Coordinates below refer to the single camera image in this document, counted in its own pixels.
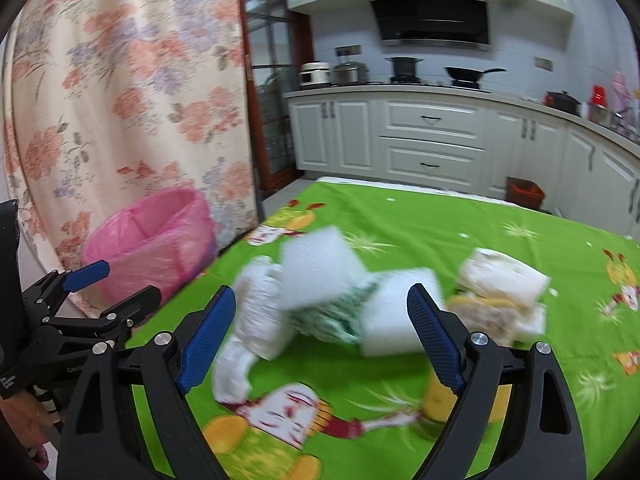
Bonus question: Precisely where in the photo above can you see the gas stove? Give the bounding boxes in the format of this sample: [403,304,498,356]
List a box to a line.
[367,79,493,92]

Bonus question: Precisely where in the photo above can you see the black wok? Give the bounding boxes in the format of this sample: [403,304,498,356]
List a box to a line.
[444,66,507,88]

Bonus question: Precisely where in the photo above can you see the steel pressure cooker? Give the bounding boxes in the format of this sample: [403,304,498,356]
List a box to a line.
[332,59,370,86]

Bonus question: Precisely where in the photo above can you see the brown glass door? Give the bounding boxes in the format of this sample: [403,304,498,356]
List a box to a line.
[235,0,316,196]

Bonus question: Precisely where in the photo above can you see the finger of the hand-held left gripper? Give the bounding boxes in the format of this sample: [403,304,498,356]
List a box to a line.
[20,260,111,317]
[44,285,162,352]

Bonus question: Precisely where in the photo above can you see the pink thermos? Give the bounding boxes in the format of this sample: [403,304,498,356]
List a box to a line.
[612,72,632,111]

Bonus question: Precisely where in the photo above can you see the steel bowl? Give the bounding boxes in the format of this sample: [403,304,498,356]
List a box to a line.
[587,102,618,126]

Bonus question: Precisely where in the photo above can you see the white foam block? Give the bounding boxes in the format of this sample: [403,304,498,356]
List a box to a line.
[279,226,368,311]
[360,267,448,358]

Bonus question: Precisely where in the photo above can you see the white knotted plastic bag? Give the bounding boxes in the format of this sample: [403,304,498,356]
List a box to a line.
[212,255,296,406]

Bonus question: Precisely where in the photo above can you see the floral curtain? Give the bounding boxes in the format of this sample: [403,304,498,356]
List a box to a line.
[0,0,261,318]

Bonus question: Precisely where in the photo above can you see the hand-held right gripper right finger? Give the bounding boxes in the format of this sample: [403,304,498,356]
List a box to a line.
[406,282,587,480]

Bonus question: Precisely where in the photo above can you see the pink bag-lined trash bin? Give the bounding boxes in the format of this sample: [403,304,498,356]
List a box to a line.
[82,187,218,306]

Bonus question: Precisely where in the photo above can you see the person's left hand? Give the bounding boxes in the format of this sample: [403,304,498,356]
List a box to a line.
[0,382,62,463]

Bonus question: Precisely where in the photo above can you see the green white striped wrapper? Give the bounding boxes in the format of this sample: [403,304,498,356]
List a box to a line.
[292,280,381,346]

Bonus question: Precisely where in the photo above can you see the white rice cooker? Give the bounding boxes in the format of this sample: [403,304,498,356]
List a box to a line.
[299,61,333,88]

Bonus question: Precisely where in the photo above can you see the white lower cabinets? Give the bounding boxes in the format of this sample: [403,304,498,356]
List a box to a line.
[282,82,640,241]

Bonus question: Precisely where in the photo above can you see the black stockpot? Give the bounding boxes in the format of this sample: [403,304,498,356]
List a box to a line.
[385,56,423,83]

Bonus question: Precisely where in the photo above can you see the green printed tablecloth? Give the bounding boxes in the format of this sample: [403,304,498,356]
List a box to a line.
[122,177,640,480]

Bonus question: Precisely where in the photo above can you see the dark red floor bin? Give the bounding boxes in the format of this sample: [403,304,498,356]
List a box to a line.
[506,176,545,211]

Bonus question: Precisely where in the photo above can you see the white bundle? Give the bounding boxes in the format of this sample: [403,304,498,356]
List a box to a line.
[510,302,547,338]
[457,247,551,306]

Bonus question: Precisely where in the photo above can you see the red and black pot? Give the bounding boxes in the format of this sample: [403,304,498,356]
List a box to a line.
[544,90,583,115]

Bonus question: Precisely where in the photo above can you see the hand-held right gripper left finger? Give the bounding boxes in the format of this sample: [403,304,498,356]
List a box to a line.
[57,285,237,480]

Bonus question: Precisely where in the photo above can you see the black range hood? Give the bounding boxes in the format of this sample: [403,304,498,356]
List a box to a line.
[362,0,491,51]

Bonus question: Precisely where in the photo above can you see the brown paper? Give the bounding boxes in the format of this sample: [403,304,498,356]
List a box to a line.
[446,295,521,346]

